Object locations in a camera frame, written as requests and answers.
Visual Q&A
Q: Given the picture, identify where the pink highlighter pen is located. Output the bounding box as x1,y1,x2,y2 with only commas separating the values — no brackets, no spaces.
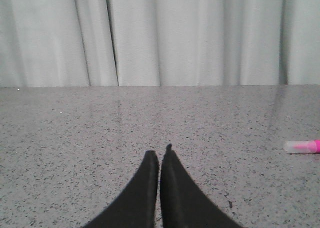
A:
283,140,320,154

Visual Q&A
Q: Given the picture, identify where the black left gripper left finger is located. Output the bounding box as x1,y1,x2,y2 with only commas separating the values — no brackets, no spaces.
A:
85,150,159,227

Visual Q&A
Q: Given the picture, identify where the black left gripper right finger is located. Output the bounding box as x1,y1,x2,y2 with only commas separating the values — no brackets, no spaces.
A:
160,144,240,227

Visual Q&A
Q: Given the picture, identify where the white curtain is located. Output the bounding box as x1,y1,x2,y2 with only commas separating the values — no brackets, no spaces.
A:
0,0,320,87

